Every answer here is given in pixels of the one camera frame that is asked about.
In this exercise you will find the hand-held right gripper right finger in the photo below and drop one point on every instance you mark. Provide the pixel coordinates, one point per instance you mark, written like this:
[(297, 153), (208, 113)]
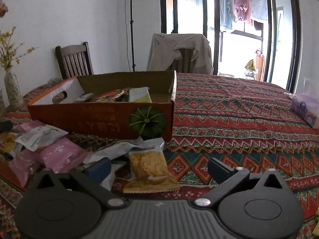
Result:
[(219, 170)]

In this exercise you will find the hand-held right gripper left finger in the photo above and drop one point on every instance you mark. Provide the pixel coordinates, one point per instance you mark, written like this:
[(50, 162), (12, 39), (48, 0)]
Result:
[(98, 170)]

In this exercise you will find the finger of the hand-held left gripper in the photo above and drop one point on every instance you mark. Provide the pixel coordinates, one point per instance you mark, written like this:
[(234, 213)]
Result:
[(5, 126)]

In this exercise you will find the yellow cracker packet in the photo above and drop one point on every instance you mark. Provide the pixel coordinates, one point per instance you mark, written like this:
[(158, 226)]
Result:
[(148, 166), (8, 142)]

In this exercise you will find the pink snack packet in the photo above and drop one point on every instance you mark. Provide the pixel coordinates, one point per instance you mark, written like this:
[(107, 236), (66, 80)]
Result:
[(23, 127), (63, 154), (23, 166)]

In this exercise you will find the white black-print snack packet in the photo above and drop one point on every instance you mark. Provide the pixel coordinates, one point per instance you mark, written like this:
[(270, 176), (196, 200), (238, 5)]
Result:
[(39, 137)]

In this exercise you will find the orange cardboard box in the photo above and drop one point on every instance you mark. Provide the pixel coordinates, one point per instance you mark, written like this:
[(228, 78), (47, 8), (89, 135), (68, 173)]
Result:
[(99, 119)]

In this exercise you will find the grey-white snack packet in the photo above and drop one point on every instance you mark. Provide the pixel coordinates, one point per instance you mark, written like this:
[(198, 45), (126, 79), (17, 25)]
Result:
[(84, 97)]

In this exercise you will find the orange snack packet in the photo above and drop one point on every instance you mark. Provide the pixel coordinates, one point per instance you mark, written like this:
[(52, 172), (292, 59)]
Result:
[(109, 95)]

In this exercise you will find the green-white snack packet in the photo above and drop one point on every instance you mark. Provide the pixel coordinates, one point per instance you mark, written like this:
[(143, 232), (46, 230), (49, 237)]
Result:
[(139, 95)]

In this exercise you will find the floral ceramic vase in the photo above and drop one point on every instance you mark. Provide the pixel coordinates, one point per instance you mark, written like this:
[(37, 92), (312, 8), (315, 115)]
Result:
[(13, 89)]

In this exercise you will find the yellow flower branches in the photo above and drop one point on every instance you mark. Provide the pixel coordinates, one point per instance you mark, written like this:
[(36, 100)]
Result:
[(7, 52)]

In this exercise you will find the dark wooden chair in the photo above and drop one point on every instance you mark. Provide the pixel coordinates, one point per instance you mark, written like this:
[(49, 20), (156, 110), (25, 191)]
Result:
[(74, 61)]

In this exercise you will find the yellow balcony item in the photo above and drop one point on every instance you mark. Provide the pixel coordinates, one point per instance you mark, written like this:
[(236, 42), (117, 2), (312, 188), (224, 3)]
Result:
[(250, 68)]

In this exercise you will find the purple tissue pack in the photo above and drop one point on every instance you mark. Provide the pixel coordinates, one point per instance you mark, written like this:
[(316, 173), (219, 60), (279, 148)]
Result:
[(305, 107)]

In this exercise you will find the brown balcony cabinet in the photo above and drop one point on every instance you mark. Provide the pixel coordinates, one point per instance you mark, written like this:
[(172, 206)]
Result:
[(259, 66)]

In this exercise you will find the jacket-draped wooden chair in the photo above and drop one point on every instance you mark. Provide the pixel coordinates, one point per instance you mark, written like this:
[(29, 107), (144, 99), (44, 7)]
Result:
[(183, 61)]

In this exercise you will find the pink artificial flowers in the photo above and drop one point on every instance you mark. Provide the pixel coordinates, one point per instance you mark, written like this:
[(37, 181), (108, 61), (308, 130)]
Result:
[(3, 10)]

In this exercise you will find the beige jacket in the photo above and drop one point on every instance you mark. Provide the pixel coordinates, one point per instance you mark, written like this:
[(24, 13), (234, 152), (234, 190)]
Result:
[(162, 52)]

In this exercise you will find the black light stand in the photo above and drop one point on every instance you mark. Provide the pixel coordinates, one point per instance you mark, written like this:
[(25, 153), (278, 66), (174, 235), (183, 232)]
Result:
[(132, 29)]

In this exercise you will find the hanging dark cloth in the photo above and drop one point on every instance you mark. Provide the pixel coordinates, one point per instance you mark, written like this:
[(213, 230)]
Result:
[(258, 25)]

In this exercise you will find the hanging blue garment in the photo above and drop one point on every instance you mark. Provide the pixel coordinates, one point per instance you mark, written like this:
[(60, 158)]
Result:
[(226, 5)]

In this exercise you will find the hanging maroon garment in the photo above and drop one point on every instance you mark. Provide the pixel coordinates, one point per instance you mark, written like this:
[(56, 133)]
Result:
[(243, 2)]

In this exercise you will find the hanging grey-blue shirt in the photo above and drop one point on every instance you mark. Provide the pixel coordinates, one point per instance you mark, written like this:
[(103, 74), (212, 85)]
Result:
[(259, 5)]

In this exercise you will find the black sliding door frame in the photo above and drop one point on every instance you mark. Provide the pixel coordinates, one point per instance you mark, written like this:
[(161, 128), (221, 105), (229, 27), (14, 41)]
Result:
[(294, 42)]

